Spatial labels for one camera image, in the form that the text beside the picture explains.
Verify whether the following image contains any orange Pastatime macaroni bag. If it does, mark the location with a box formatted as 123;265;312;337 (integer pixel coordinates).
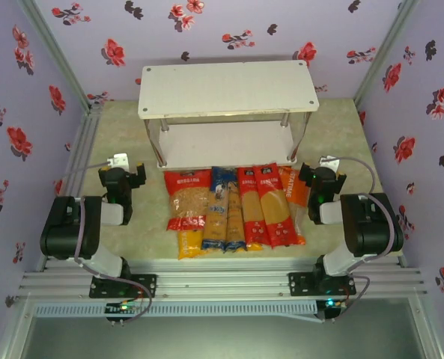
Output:
279;166;311;247

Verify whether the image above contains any red spaghetti pack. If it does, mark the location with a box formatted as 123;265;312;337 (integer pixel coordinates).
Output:
253;163;299;248
237;167;264;246

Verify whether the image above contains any red macaroni pasta bag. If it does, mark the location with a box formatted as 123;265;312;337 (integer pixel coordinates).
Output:
164;169;212;232

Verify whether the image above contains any blue Arkay spaghetti pack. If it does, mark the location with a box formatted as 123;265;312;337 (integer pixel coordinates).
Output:
201;166;231;252

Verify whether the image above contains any blue Molisana spaghetti pack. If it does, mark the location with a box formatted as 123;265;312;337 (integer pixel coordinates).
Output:
224;182;248;253

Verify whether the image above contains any white two-tier shelf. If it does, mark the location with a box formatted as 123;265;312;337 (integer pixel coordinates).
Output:
137;59;320;171

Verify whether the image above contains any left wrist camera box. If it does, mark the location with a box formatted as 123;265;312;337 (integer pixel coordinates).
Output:
106;152;130;170

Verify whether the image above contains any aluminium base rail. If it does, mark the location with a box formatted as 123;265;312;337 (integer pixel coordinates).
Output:
18;260;427;300

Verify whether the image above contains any aluminium corner post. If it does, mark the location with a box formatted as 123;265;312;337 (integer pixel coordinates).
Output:
353;0;420;109
17;0;92;109

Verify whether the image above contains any white slotted cable duct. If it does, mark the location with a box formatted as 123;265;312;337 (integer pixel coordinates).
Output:
33;301;326;325

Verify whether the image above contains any aluminium lower frame rail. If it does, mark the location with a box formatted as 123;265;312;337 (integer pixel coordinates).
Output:
408;297;444;359
0;295;35;359

